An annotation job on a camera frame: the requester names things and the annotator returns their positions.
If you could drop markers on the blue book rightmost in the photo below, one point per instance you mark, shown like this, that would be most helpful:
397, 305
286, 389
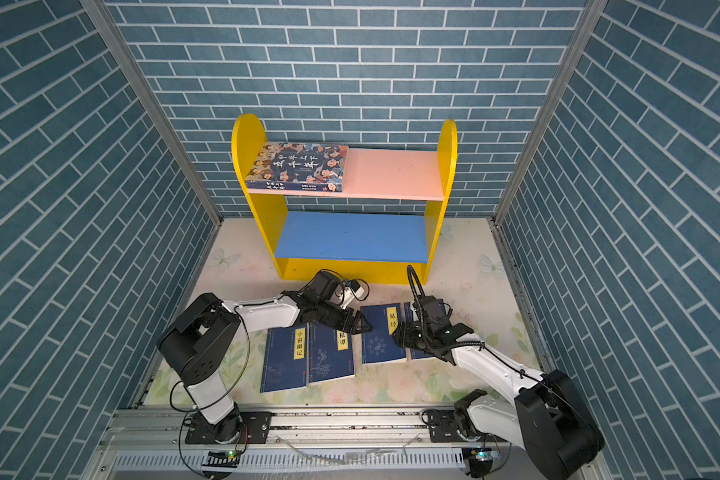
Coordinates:
408, 314

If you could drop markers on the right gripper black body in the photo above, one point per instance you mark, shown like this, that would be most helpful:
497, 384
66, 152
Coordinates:
419, 337

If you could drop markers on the blue book yellow label Yijing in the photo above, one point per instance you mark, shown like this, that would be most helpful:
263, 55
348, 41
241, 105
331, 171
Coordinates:
378, 345

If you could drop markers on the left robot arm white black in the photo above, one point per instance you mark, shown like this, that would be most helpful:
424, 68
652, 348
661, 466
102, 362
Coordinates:
195, 344

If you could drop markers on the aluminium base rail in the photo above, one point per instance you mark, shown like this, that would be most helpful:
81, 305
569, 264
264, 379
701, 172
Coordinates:
337, 442

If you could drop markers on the blue book leftmost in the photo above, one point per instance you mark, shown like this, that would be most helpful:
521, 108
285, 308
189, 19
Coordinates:
285, 359

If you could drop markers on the colourful illustrated thick book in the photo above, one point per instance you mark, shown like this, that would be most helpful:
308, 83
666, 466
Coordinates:
300, 167

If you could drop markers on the yellow shelf with coloured boards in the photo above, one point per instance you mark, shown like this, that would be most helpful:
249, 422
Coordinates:
377, 247

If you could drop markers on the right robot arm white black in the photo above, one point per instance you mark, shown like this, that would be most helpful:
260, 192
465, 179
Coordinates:
541, 412

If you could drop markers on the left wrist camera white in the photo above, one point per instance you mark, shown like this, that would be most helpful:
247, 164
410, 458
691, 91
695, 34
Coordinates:
354, 290

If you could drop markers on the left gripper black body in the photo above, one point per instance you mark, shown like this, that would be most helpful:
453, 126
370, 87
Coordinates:
331, 314

